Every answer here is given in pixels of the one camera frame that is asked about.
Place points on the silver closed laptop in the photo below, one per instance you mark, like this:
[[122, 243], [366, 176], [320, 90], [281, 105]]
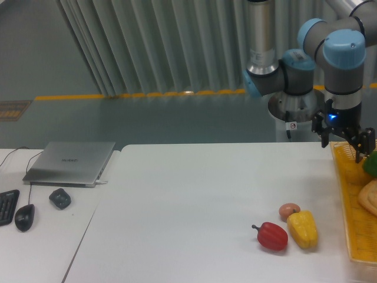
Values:
[[71, 164]]

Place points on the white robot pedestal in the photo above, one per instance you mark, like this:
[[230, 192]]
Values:
[[293, 115]]

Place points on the red bell pepper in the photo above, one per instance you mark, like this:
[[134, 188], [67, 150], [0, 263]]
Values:
[[271, 236]]

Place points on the yellow woven basket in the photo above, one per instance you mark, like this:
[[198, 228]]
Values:
[[360, 225]]

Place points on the black keyboard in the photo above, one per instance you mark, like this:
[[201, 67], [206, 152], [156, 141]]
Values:
[[8, 202]]

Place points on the black computer mouse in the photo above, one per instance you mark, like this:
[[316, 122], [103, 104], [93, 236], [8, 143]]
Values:
[[24, 217]]

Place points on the brown egg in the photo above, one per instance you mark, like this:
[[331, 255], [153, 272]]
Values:
[[288, 209]]

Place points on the small black device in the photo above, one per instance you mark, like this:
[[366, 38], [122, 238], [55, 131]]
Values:
[[60, 198]]

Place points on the beige bread loaf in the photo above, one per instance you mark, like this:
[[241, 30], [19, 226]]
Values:
[[367, 197]]

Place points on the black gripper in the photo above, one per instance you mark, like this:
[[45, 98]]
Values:
[[344, 123]]

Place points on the yellow bell pepper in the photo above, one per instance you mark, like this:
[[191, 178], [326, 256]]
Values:
[[302, 227]]

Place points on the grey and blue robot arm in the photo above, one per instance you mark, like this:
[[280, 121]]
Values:
[[338, 48]]

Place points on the green bell pepper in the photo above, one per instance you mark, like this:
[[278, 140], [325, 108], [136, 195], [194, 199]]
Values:
[[370, 164]]

